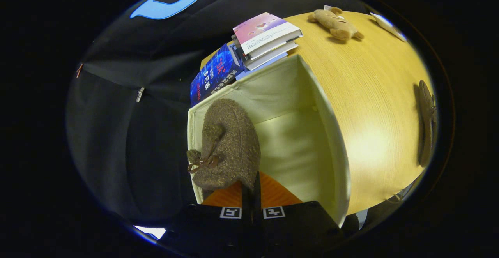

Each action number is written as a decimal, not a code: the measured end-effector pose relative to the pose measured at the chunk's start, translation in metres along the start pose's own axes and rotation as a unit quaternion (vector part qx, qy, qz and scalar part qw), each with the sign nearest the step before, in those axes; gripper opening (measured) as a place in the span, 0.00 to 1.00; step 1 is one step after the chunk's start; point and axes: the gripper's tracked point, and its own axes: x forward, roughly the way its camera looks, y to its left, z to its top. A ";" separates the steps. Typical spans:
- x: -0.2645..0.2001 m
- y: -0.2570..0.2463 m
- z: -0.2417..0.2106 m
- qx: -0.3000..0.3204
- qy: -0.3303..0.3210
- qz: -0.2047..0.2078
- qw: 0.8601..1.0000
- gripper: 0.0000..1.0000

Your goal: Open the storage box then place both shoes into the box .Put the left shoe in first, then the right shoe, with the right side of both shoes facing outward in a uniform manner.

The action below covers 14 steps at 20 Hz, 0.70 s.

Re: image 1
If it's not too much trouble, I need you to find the brown fuzzy shoe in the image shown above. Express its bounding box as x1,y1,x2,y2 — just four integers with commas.
186,98,262,191
417,80,437,168

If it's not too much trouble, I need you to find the dark blue book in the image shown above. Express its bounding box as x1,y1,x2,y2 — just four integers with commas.
190,44,244,107

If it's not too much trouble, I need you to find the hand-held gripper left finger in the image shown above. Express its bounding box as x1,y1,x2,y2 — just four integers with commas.
165,181,255,258

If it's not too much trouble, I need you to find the grey cover book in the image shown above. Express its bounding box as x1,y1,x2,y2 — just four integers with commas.
242,41,299,62

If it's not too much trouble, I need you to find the pink cover book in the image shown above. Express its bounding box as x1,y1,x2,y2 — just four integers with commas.
233,12,303,56

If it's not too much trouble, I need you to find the beige fabric storage box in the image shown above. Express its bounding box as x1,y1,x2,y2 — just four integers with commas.
187,54,351,227

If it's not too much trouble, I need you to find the tan bread plush toy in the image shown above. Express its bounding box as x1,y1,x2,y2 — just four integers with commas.
308,5,364,42

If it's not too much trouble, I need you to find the lit computer screen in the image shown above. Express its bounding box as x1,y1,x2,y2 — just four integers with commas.
134,225,166,240

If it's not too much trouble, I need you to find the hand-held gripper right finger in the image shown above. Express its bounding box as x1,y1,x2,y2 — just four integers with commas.
253,171,344,258

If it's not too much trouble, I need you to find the light blue book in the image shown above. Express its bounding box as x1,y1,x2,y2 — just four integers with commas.
236,51,290,80

